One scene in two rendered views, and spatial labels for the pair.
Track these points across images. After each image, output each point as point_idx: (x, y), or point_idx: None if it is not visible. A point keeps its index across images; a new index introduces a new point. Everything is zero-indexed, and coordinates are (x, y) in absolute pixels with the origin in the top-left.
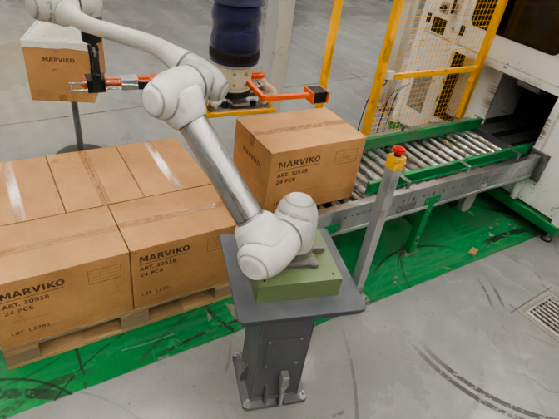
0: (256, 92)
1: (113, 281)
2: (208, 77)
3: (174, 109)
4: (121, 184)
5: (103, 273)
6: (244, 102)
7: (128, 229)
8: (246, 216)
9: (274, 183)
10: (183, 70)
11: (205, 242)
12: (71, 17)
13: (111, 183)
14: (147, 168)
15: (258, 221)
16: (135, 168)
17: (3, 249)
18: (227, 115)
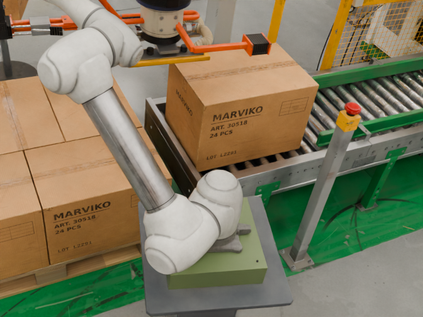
0: (185, 41)
1: (25, 238)
2: (116, 43)
3: (72, 85)
4: (40, 124)
5: (14, 231)
6: (172, 49)
7: (43, 181)
8: (155, 204)
9: (207, 136)
10: (86, 36)
11: (128, 198)
12: None
13: (29, 122)
14: (72, 105)
15: (168, 211)
16: (58, 104)
17: None
18: (152, 64)
